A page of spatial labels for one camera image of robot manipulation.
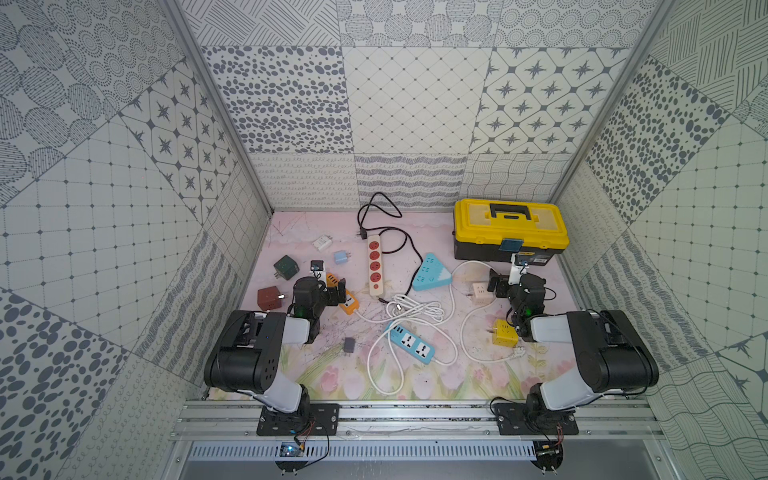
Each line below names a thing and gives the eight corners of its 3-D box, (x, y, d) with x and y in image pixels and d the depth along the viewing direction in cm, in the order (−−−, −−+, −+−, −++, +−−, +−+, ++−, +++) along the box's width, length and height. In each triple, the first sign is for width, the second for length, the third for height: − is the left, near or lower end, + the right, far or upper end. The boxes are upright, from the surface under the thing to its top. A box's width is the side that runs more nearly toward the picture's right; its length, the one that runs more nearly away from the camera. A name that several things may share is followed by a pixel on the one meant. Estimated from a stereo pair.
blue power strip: (382, 337, 89) (382, 333, 87) (390, 325, 92) (390, 321, 89) (430, 367, 83) (431, 364, 81) (438, 353, 86) (439, 350, 84)
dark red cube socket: (263, 315, 95) (257, 307, 90) (263, 297, 99) (257, 289, 94) (281, 310, 96) (276, 303, 91) (280, 292, 100) (275, 284, 95)
